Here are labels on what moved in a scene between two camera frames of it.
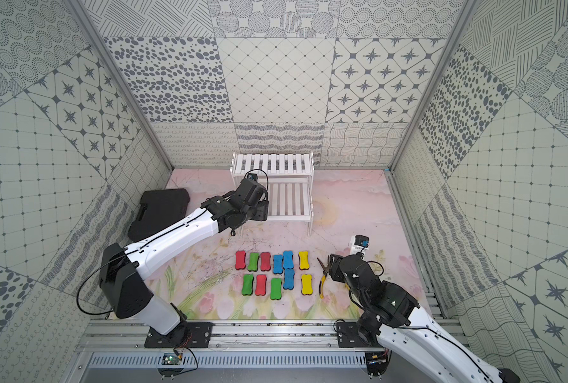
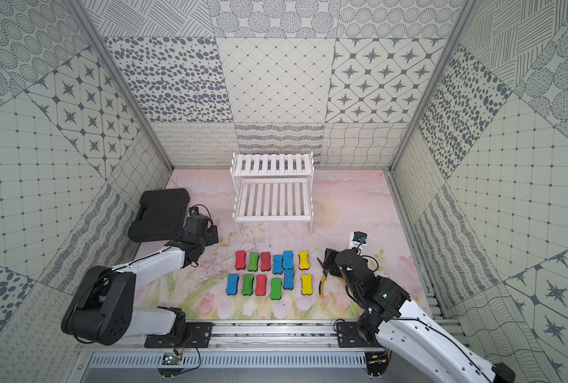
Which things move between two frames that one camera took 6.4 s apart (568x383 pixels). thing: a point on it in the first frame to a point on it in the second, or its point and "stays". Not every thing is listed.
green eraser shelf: x=247 y=284 stays
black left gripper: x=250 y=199 to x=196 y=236
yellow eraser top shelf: x=304 y=262 stays
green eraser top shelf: x=254 y=258 stays
